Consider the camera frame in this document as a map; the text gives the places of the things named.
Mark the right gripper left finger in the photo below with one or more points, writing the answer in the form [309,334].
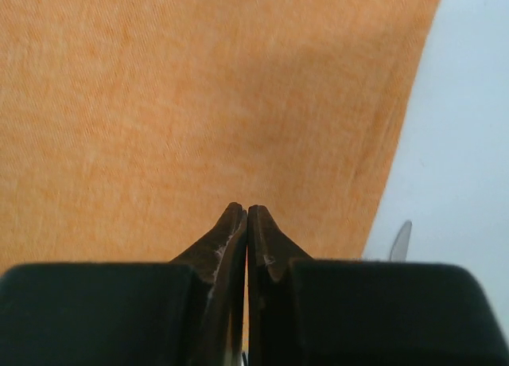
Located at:
[188,311]

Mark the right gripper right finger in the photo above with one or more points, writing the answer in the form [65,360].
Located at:
[306,311]

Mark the orange cloth placemat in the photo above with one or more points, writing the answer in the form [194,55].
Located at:
[127,126]

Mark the green handled silver knife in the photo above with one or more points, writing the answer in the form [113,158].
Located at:
[400,246]

